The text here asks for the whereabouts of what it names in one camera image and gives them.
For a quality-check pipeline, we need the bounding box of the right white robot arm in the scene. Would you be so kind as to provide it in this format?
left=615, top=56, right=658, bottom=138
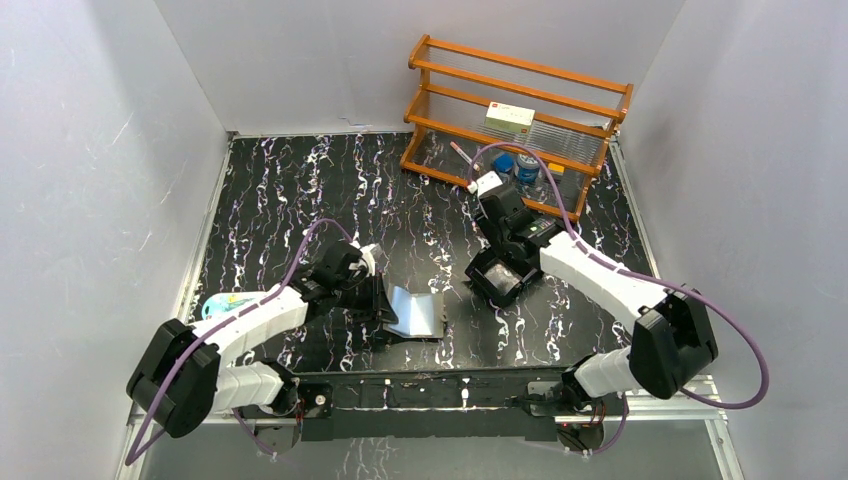
left=466, top=182, right=718, bottom=414

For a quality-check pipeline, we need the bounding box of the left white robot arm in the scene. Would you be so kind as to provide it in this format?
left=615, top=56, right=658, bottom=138
left=126, top=240, right=397, bottom=438

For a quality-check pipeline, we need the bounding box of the black plastic card box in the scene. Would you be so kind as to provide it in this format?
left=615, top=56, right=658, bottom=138
left=465, top=247, right=542, bottom=308

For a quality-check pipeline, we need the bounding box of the blue white round can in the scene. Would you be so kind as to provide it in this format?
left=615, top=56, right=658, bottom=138
left=514, top=154, right=540, bottom=184

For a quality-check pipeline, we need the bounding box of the blue small cube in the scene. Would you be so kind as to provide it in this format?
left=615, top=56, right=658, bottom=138
left=492, top=153, right=515, bottom=175

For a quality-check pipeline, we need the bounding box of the yellow black small block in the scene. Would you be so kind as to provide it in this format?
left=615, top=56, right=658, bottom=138
left=548, top=163, right=565, bottom=181

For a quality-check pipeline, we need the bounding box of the red white pen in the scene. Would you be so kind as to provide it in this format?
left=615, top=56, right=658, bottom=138
left=450, top=141, right=472, bottom=166

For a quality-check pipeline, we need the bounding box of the orange wooden shelf rack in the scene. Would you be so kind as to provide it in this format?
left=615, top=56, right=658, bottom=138
left=400, top=35, right=635, bottom=220

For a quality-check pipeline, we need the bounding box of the white blue blister pack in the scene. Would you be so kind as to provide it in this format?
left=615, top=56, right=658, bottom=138
left=201, top=291, right=266, bottom=320

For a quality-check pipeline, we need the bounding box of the white green carton box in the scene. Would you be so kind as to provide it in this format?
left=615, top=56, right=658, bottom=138
left=484, top=102, right=536, bottom=134

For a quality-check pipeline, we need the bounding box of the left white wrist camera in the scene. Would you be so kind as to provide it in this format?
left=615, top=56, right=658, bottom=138
left=353, top=242, right=383, bottom=275

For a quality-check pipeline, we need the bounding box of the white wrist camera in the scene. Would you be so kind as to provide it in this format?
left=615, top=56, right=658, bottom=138
left=467, top=171, right=503, bottom=198
left=353, top=242, right=383, bottom=275

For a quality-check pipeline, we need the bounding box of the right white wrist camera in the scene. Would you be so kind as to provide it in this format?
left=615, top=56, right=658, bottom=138
left=467, top=171, right=503, bottom=198

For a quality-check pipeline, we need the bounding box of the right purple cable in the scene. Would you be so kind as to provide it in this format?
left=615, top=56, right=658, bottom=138
left=466, top=141, right=772, bottom=456

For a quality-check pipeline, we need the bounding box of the purple cable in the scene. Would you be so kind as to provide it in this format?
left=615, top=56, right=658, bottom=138
left=124, top=218, right=356, bottom=468
left=466, top=141, right=772, bottom=456

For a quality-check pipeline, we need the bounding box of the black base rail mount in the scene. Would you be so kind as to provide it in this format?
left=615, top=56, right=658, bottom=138
left=235, top=365, right=631, bottom=452

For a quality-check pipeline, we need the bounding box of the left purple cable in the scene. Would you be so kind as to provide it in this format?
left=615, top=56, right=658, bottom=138
left=124, top=218, right=356, bottom=468

